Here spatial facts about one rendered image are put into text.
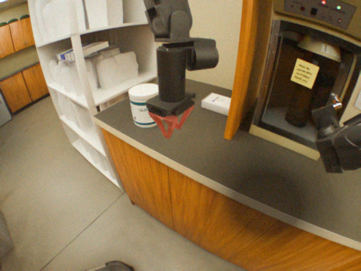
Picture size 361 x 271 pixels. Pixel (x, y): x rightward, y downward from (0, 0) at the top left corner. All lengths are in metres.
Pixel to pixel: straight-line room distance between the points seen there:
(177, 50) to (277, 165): 0.50
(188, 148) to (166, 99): 0.30
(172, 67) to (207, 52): 0.08
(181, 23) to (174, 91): 0.13
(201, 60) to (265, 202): 0.41
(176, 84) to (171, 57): 0.06
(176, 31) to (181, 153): 0.41
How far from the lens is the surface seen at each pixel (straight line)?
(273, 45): 0.58
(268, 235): 0.72
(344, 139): 0.30
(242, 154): 0.61
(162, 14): 0.29
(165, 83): 0.32
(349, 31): 0.59
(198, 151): 0.58
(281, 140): 0.71
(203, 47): 0.35
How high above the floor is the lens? 1.34
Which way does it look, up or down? 39 degrees down
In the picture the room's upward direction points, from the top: straight up
